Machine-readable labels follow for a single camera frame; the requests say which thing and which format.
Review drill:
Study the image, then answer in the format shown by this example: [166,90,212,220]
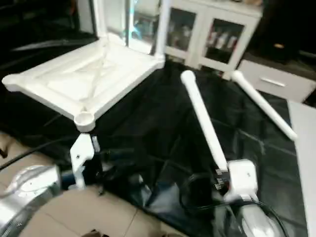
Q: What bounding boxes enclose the white plastic table leg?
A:
[231,70,299,142]
[93,0,110,44]
[180,70,229,174]
[156,0,172,59]

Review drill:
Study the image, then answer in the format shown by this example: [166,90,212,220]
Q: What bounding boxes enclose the white plastic table top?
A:
[2,37,166,133]

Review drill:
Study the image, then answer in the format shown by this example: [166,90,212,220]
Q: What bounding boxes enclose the white glass-door cabinet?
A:
[162,0,263,76]

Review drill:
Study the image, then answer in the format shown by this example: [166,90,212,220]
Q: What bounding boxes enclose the white drawer unit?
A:
[236,58,316,103]

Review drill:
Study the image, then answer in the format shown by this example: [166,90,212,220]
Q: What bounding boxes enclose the black work mat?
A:
[0,30,309,237]

